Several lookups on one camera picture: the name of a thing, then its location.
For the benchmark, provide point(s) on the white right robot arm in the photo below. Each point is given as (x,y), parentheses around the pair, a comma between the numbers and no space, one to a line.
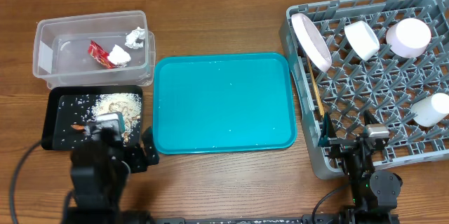
(374,193)

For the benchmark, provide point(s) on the rice food scraps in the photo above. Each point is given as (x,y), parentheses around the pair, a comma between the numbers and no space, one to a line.
(119,104)

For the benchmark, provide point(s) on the teal plastic tray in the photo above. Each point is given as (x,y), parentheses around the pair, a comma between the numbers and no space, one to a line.
(223,103)

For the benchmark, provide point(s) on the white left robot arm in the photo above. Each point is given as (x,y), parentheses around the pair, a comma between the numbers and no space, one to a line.
(96,195)

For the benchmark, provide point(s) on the orange carrot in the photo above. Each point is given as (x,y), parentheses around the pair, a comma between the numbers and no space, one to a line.
(78,127)

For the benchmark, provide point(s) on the foil ball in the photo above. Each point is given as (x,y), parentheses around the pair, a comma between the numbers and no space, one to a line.
(135,39)

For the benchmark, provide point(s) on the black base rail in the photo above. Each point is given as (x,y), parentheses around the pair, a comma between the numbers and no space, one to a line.
(305,219)

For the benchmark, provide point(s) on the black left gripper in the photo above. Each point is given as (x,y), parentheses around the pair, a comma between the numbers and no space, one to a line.
(151,153)

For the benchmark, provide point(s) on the clear plastic bin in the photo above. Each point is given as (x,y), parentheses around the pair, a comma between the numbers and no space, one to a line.
(61,58)

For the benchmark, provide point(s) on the small pink plate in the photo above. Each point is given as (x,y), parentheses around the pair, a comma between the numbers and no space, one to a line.
(409,38)

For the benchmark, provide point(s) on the large pink plate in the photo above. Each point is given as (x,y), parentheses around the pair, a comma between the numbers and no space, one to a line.
(311,41)

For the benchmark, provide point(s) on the white paper cup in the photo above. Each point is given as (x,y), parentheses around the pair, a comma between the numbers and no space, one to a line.
(431,110)

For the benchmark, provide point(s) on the grey dish rack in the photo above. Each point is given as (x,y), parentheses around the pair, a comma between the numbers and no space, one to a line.
(386,84)

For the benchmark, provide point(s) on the wooden chopstick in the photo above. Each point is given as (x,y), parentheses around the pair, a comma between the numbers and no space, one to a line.
(319,103)
(313,81)

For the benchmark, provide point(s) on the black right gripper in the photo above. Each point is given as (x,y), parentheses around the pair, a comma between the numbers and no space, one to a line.
(342,147)

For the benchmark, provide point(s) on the red snack wrapper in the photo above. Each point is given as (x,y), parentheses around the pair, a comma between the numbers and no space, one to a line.
(100,55)

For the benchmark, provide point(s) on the white tissue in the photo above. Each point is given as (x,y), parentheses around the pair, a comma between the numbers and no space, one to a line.
(118,57)

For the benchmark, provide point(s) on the black waste tray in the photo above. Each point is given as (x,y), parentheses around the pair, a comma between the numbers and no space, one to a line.
(57,93)

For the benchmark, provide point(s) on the white bowl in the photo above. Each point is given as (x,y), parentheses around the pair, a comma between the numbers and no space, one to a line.
(362,39)

